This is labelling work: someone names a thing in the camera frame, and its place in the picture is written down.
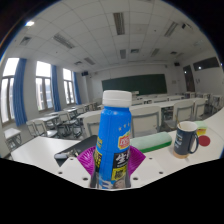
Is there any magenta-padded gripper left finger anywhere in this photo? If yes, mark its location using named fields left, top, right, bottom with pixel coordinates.
left=55, top=145, right=99, bottom=190

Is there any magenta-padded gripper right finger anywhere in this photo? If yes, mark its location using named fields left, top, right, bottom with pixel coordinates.
left=125, top=144, right=167, bottom=190

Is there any blue drink bottle white cap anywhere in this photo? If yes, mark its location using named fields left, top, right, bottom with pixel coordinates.
left=94, top=89, right=133, bottom=190

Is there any black laptop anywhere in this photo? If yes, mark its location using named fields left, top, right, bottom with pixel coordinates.
left=53, top=134, right=98, bottom=168

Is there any green and white case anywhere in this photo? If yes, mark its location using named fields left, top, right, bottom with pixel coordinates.
left=129, top=131, right=173, bottom=154

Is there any dark blue mug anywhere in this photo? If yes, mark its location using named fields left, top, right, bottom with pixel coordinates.
left=172, top=120, right=200, bottom=160

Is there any group of white classroom chairs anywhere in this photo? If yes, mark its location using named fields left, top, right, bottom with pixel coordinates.
left=26, top=94, right=224, bottom=139

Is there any flat round red coaster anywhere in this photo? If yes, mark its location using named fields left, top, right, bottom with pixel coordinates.
left=197, top=135, right=212, bottom=148

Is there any group of white classroom desks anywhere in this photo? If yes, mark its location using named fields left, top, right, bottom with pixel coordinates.
left=3, top=91, right=224, bottom=151

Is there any blue window curtain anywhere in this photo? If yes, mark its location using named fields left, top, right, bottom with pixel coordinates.
left=73, top=71, right=82, bottom=105
left=50, top=64, right=63, bottom=113
left=12, top=58, right=28, bottom=127

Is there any bright classroom window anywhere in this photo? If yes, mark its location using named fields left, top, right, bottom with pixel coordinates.
left=35, top=60, right=54, bottom=112
left=0, top=57, right=20, bottom=124
left=62, top=68, right=76, bottom=105

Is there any dark green blackboard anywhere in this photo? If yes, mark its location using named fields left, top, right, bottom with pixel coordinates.
left=101, top=73, right=168, bottom=97

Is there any dark classroom door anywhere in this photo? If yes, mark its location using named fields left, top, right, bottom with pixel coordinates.
left=182, top=64, right=196, bottom=93

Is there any ceiling projector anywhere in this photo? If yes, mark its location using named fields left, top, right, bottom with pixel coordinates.
left=181, top=22, right=194, bottom=32

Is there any group of ceiling light panels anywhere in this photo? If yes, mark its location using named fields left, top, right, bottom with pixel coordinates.
left=19, top=9, right=205, bottom=68

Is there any dark high wall window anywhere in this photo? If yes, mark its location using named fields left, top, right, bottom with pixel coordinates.
left=192, top=56, right=221, bottom=72

